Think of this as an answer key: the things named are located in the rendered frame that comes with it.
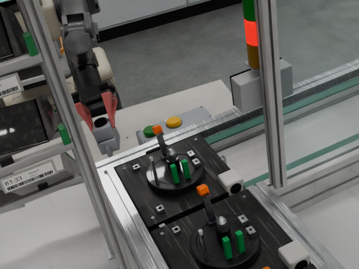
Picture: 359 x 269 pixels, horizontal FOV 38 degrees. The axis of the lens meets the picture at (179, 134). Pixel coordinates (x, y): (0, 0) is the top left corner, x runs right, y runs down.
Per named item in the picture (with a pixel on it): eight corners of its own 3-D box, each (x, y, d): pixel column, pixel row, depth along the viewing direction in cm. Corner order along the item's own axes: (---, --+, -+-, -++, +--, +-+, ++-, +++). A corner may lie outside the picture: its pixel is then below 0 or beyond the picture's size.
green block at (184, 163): (184, 176, 121) (180, 160, 118) (188, 174, 121) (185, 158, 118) (186, 179, 120) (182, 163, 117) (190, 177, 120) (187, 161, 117)
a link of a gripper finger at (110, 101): (119, 120, 113) (107, 82, 115) (88, 132, 114) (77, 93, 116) (126, 127, 120) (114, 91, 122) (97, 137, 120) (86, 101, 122)
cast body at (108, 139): (102, 142, 122) (91, 117, 119) (120, 136, 122) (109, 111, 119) (101, 160, 115) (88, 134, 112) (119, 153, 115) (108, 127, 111)
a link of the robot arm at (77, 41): (97, 25, 126) (61, 30, 124) (93, 1, 115) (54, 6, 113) (104, 71, 123) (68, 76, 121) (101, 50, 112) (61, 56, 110)
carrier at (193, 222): (151, 237, 112) (139, 196, 105) (248, 194, 118) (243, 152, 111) (199, 324, 94) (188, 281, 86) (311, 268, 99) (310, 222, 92)
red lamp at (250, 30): (241, 39, 101) (239, 16, 98) (263, 31, 102) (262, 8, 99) (254, 48, 97) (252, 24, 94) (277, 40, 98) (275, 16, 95)
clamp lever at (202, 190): (205, 219, 108) (195, 187, 106) (214, 215, 108) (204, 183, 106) (212, 224, 104) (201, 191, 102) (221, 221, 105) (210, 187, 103)
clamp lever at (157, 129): (160, 155, 127) (151, 126, 125) (168, 152, 128) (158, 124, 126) (164, 158, 124) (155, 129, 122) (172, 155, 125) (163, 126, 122)
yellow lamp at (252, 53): (243, 62, 104) (241, 40, 101) (265, 53, 105) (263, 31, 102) (256, 71, 100) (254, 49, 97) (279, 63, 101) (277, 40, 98)
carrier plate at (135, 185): (116, 173, 132) (114, 166, 131) (200, 139, 138) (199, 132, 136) (149, 233, 114) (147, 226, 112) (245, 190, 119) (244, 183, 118)
